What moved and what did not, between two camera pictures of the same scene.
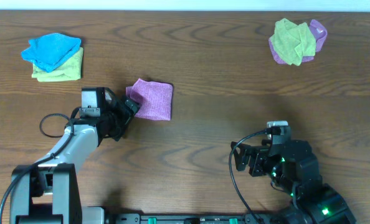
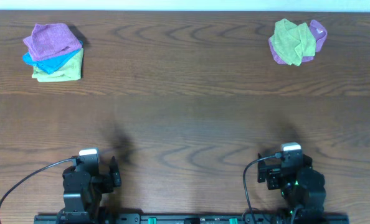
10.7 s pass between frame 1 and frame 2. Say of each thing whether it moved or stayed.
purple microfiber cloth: moved
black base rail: stayed
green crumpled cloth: stayed
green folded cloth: stayed
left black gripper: moved
